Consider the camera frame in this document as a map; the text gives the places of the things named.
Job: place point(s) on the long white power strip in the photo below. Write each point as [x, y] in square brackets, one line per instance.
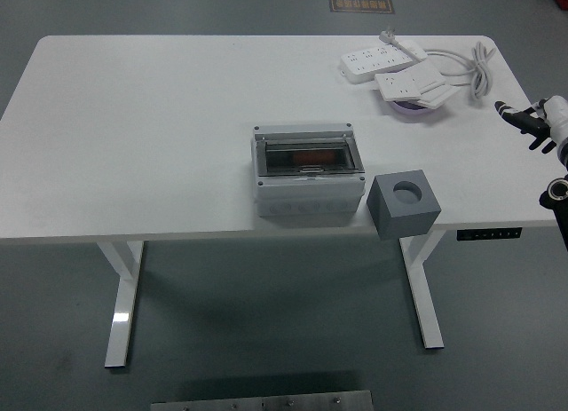
[368, 62]

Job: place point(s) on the transparent hinged box lid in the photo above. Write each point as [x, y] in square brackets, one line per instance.
[310, 170]

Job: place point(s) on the white table leg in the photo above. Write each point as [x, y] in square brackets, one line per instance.
[428, 304]
[122, 304]

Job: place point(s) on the small white switch panel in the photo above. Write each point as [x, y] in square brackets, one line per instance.
[439, 98]

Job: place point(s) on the large white wall socket panel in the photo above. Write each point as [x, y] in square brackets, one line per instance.
[404, 84]

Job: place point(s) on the grey plastic electrical box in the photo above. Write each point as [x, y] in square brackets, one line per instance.
[306, 198]

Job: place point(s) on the grey metal plate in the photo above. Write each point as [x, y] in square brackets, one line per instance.
[262, 403]

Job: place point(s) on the brown floor sign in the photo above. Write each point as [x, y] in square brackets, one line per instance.
[360, 0]

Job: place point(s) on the black table control panel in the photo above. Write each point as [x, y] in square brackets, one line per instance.
[488, 234]

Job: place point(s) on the purple round bowl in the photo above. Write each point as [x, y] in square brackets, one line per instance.
[412, 110]

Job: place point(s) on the grey block battery holder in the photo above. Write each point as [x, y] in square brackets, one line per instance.
[399, 220]

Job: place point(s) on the orange cylindrical battery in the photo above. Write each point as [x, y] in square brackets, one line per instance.
[313, 156]

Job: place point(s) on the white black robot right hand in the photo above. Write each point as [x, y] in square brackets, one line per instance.
[557, 118]

